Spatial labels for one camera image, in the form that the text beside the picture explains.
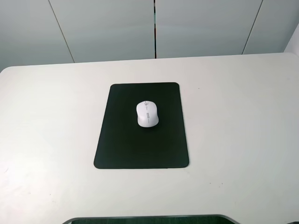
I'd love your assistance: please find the white wireless computer mouse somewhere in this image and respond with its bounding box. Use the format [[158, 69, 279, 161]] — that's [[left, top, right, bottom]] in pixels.
[[136, 101, 159, 128]]

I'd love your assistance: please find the black rectangular mouse pad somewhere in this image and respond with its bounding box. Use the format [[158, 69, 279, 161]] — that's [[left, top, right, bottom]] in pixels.
[[93, 82, 189, 169]]

